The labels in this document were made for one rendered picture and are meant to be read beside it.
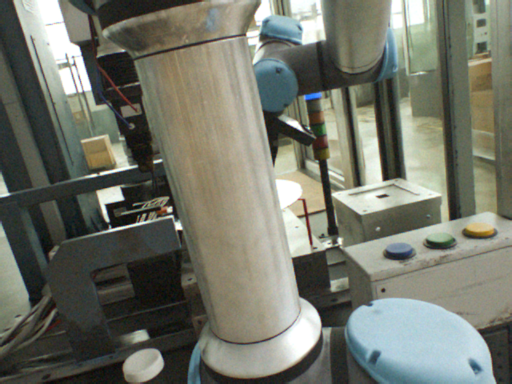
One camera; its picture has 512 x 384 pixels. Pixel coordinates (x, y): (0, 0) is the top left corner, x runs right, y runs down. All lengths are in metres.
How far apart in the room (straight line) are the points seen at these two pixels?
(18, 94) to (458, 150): 1.22
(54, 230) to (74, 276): 0.69
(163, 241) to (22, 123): 0.80
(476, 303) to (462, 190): 0.22
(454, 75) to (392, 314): 0.53
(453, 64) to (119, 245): 0.67
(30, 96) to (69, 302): 0.81
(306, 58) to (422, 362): 0.44
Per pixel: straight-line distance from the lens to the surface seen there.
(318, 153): 1.11
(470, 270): 0.74
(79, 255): 0.81
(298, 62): 0.64
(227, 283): 0.33
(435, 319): 0.42
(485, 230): 0.76
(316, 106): 1.09
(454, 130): 0.85
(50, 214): 1.49
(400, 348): 0.38
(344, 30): 0.48
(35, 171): 1.47
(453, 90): 0.84
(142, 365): 0.82
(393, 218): 0.92
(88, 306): 0.85
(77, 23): 0.99
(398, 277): 0.69
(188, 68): 0.29
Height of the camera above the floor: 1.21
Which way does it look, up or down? 15 degrees down
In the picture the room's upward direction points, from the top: 12 degrees counter-clockwise
